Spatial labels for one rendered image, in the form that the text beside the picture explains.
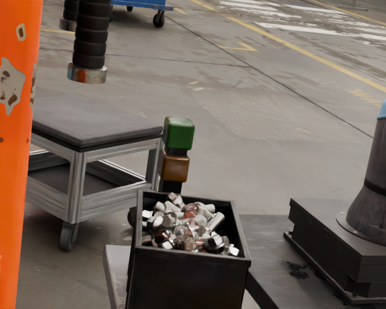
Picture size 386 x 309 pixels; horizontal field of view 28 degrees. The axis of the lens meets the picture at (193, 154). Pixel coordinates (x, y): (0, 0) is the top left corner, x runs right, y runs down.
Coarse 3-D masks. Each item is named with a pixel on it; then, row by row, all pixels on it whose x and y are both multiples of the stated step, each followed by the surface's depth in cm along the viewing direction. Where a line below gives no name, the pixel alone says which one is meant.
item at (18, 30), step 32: (0, 0) 40; (32, 0) 40; (0, 32) 41; (32, 32) 41; (0, 64) 41; (32, 64) 42; (0, 96) 42; (32, 96) 42; (0, 128) 42; (0, 160) 43; (0, 192) 43; (0, 224) 44; (0, 256) 44; (0, 288) 45
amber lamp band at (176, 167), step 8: (160, 152) 114; (160, 160) 113; (168, 160) 111; (176, 160) 111; (184, 160) 111; (160, 168) 113; (168, 168) 111; (176, 168) 111; (184, 168) 112; (160, 176) 112; (168, 176) 112; (176, 176) 112; (184, 176) 112
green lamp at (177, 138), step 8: (168, 120) 110; (176, 120) 111; (184, 120) 111; (168, 128) 109; (176, 128) 110; (184, 128) 110; (192, 128) 110; (168, 136) 110; (176, 136) 110; (184, 136) 110; (192, 136) 110; (168, 144) 110; (176, 144) 110; (184, 144) 110
